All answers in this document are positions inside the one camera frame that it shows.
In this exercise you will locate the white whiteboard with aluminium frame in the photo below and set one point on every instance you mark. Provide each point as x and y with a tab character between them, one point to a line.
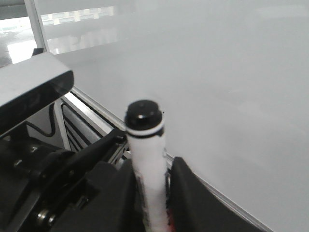
231	77

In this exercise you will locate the white marker with black cap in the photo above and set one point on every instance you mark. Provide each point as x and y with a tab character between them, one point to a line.
144	124

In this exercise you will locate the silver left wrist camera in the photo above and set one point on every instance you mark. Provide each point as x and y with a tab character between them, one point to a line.
29	86

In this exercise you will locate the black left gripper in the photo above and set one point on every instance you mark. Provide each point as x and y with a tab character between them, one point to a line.
37	178

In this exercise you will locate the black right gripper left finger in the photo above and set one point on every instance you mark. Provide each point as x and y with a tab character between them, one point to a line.
112	210

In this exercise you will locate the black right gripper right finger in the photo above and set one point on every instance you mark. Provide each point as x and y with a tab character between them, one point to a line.
193	208

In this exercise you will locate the white metal stand frame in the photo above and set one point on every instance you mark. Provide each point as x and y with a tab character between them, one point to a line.
76	122

